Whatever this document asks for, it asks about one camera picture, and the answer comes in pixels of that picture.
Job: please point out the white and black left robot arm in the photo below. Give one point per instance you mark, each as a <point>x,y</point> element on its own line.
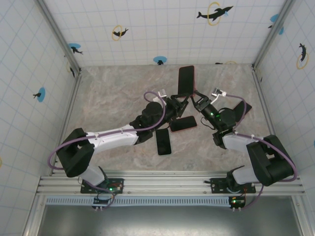
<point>110,138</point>

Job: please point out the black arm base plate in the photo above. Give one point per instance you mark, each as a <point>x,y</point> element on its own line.
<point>216,183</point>
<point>118,183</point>

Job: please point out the grey metal panel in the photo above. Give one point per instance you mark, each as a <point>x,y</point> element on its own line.
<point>172,221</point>

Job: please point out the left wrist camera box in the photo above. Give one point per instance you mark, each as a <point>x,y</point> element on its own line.
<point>161,94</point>

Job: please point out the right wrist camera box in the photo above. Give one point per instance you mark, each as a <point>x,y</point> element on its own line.
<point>219,92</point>

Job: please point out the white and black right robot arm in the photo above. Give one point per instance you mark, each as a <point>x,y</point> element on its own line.
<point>270,164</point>

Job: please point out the aluminium frame post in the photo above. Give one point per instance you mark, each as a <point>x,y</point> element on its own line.
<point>59,35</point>
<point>272,34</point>

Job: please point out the aluminium mounting rail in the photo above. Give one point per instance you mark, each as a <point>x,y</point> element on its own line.
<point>160,183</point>

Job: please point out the aluminium frame bar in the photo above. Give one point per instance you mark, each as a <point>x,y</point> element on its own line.
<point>34,216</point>
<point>301,216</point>

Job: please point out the light blue phone case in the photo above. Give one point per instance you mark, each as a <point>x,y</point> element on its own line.
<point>163,154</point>

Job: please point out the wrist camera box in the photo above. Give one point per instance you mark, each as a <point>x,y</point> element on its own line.
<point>219,92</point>
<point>161,94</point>

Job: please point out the aluminium table side rail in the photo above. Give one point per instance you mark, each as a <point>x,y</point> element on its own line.
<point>72,98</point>
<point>263,98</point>

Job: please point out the small black controller board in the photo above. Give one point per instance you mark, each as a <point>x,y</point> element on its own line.
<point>237,202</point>
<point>101,201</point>

